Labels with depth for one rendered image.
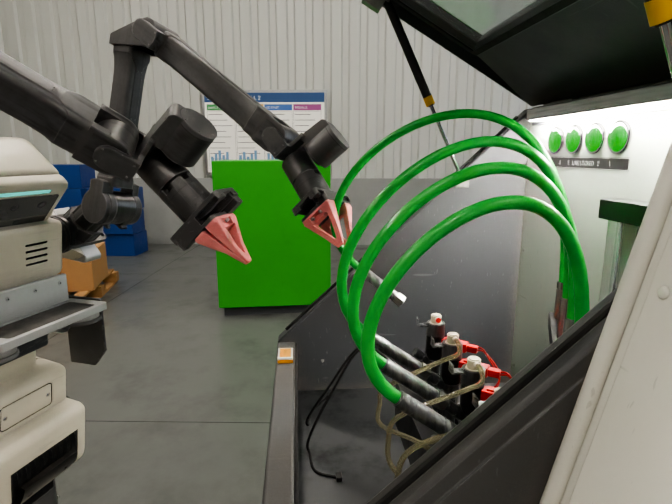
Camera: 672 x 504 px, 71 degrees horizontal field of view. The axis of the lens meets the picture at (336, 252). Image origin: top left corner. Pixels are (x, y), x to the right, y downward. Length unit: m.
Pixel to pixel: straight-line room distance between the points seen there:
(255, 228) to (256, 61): 3.84
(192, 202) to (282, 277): 3.37
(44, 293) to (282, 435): 0.62
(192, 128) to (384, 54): 6.68
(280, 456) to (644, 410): 0.47
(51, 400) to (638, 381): 1.13
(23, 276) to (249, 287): 3.04
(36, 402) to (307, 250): 3.02
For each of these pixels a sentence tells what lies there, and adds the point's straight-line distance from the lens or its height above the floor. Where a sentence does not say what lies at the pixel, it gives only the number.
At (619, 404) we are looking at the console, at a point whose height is 1.18.
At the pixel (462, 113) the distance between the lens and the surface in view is 0.78.
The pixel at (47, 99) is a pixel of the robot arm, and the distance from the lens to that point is 0.70.
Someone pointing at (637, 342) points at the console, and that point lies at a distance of 0.39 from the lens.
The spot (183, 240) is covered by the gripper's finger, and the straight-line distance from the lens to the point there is 0.70.
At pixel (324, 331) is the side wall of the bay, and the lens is 1.07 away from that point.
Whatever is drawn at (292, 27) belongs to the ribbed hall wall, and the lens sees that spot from 7.39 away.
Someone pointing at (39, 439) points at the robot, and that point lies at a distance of 1.21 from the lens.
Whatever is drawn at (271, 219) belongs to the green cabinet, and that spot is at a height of 0.83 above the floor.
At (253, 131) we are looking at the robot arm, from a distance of 0.94.
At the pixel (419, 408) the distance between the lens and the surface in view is 0.52.
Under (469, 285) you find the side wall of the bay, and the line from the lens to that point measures 1.10.
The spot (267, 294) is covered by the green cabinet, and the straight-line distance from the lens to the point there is 4.08.
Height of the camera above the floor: 1.36
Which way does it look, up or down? 12 degrees down
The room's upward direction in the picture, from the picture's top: straight up
